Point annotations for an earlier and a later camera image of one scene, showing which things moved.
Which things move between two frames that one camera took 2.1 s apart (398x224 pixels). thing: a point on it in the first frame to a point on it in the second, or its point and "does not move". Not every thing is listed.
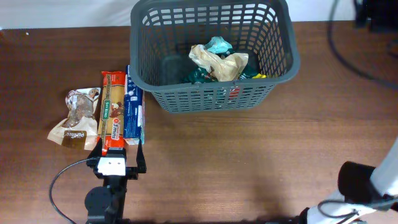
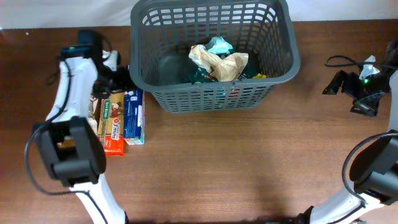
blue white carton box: [134, 109] does not move
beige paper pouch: [227, 68] does not move
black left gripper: [132, 173] to [127, 83]
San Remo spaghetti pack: [111, 122] does not move
